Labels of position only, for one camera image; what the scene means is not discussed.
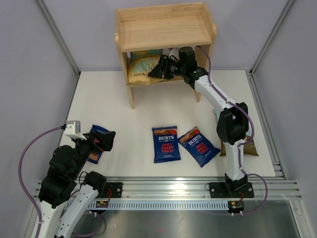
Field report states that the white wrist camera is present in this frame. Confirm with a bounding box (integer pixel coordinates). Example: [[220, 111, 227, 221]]
[[169, 48, 179, 60], [63, 120, 87, 140]]

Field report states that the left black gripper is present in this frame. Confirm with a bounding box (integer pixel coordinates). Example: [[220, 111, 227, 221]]
[[70, 129, 115, 178]]

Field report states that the purple cable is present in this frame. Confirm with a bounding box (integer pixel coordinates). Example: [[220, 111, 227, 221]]
[[19, 125, 65, 238], [199, 46, 268, 215]]

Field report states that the blue burts bag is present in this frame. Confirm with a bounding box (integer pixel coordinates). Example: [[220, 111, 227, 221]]
[[152, 125, 181, 164], [178, 127, 220, 168], [88, 124, 110, 164]]

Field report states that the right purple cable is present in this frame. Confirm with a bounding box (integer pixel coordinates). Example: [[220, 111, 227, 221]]
[[199, 46, 268, 215]]

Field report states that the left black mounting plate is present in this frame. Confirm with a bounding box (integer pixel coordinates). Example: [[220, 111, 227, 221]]
[[97, 182, 123, 199]]

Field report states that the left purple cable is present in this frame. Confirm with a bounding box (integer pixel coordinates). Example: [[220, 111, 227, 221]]
[[19, 125, 65, 238]]

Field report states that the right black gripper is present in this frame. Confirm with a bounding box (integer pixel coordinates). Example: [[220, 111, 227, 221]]
[[148, 56, 185, 80]]

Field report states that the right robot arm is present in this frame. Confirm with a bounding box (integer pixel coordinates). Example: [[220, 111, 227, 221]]
[[148, 47, 254, 198]]

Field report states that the yellow kettle chips bag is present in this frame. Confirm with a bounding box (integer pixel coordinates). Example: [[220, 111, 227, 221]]
[[128, 49, 163, 85]]

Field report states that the wooden two-tier shelf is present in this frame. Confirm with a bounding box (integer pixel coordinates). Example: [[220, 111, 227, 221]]
[[113, 1, 217, 110]]

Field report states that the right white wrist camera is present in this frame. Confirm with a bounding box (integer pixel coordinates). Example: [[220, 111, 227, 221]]
[[169, 48, 179, 60]]

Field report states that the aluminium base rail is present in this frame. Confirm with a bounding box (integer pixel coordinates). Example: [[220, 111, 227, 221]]
[[107, 177, 302, 200]]

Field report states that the light blue cassava chips bag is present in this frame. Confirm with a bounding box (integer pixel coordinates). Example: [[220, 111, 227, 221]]
[[212, 109, 260, 158]]

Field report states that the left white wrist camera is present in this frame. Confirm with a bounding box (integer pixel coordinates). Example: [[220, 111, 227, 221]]
[[63, 120, 87, 140]]

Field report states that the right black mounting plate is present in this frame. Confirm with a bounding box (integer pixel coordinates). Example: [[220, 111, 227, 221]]
[[208, 182, 255, 198]]

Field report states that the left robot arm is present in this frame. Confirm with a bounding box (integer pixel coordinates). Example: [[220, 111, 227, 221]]
[[36, 126, 116, 238]]

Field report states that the black mounting plate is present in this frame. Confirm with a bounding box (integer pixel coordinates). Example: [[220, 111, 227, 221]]
[[208, 182, 255, 198], [97, 182, 123, 199]]

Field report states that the white slotted cable duct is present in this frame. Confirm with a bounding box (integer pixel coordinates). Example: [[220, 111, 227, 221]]
[[88, 200, 229, 211]]

